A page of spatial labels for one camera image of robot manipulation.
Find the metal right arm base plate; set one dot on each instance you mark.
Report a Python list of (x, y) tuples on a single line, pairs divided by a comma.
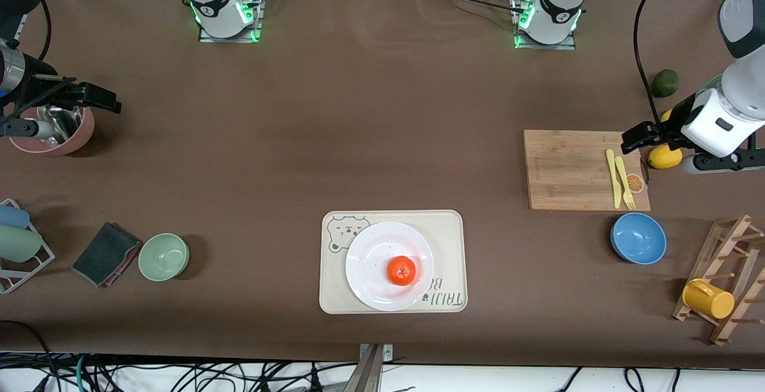
[(257, 32)]

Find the orange mandarin fruit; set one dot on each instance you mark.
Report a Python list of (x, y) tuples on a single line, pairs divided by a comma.
[(401, 270)]

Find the yellow mug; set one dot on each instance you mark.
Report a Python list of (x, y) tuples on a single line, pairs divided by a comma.
[(708, 299)]

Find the blue bowl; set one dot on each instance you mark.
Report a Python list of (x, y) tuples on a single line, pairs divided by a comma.
[(638, 238)]

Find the yellow lemon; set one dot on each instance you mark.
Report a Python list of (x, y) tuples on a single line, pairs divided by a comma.
[(666, 116), (663, 159)]

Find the pale green bowl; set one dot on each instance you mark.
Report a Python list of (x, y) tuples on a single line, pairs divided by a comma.
[(163, 257)]

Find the metal mounting bracket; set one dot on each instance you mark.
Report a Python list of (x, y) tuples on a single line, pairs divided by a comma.
[(370, 374)]

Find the wooden mug rack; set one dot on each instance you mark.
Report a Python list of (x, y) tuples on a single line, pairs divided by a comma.
[(735, 242)]

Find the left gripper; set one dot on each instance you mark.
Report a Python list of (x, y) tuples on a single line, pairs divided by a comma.
[(677, 118)]

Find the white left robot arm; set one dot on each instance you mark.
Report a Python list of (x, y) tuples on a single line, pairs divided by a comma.
[(556, 3)]

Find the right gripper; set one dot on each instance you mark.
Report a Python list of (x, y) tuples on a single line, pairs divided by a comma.
[(37, 88)]

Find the metal scoop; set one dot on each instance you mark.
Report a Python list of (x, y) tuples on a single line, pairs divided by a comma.
[(67, 123)]

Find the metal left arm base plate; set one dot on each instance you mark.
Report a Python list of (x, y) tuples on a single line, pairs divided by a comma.
[(566, 44)]

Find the dark green lime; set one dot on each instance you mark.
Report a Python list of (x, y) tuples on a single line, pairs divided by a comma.
[(664, 83)]

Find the yellow plastic knife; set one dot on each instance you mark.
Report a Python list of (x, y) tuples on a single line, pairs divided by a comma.
[(614, 180)]

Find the light blue cup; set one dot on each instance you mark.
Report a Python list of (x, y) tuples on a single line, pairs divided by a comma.
[(13, 217)]

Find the pink bowl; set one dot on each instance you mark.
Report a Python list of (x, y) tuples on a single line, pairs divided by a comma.
[(85, 135)]

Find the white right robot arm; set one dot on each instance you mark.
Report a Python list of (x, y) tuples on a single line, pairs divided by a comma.
[(209, 3)]

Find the bamboo cutting board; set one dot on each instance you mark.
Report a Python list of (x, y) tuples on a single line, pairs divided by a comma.
[(568, 171)]

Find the white round plate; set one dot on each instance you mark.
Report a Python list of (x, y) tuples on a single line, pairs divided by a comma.
[(370, 260)]

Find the toy orange slice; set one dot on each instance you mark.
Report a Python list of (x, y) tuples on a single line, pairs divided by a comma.
[(636, 184)]

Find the pale green cup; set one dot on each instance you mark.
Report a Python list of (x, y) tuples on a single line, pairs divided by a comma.
[(18, 244)]

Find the yellow plastic fork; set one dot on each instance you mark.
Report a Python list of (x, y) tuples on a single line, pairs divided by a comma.
[(625, 183)]

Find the cream tray with bear print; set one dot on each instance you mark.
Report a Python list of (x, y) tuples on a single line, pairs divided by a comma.
[(448, 230)]

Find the folded dark grey cloth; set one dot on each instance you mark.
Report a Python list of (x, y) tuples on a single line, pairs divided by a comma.
[(104, 254)]

